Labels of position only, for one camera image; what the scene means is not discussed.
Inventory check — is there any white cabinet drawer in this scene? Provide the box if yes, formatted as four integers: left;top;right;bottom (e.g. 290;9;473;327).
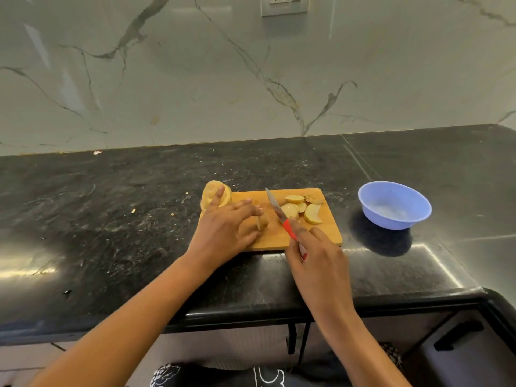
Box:
401;309;516;387

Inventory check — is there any person's right forearm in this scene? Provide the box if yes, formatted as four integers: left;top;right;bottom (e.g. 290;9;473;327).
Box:
312;305;413;387

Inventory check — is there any person's right hand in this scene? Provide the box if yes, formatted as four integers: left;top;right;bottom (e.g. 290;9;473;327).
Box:
284;217;356;319

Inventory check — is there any potato piece being cut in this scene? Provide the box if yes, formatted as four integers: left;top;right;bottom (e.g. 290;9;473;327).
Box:
239;214;270;237

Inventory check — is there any large potato half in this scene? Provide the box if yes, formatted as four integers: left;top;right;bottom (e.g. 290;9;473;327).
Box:
200;180;233;211

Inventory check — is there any wooden cutting board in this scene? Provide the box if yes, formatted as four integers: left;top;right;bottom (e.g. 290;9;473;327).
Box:
198;188;343;252

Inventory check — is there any blue plastic bowl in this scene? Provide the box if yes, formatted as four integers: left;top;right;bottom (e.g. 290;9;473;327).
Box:
357;181;432;231

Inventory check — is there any black garment with white print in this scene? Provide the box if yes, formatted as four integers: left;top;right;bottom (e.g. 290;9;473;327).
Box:
149;342;404;387

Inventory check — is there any person's left hand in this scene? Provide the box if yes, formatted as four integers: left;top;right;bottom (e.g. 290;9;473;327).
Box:
187;186;265;275

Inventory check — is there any white wall socket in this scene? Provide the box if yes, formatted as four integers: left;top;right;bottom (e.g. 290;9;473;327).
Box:
261;0;310;17

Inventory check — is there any red handled kitchen knife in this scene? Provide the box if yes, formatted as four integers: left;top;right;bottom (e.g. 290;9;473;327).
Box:
265;188;308;261

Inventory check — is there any person's left forearm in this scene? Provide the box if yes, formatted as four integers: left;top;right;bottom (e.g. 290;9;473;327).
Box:
28;252;210;387

